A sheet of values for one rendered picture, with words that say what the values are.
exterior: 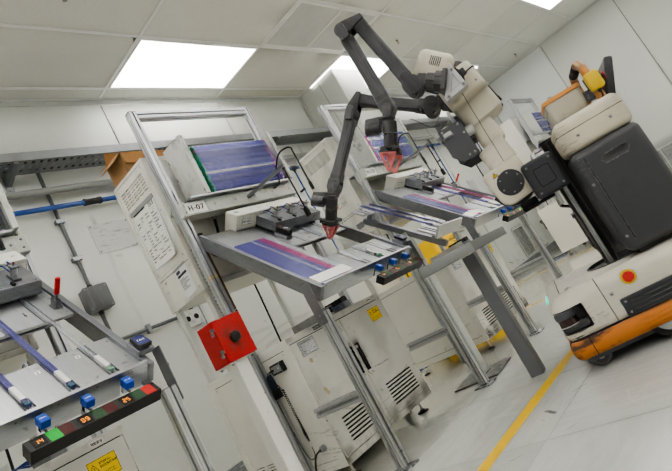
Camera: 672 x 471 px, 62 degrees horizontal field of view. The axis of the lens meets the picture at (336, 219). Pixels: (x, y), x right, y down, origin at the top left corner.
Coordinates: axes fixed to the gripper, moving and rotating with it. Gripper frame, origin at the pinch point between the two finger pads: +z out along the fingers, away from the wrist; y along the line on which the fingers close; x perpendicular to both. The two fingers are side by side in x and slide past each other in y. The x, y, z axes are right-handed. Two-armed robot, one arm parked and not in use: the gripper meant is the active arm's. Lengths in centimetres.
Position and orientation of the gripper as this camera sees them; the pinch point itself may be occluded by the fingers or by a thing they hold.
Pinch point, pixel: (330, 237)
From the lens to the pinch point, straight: 271.8
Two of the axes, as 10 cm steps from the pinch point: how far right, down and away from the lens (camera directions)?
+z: -0.4, 9.7, 2.6
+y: -5.9, 1.9, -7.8
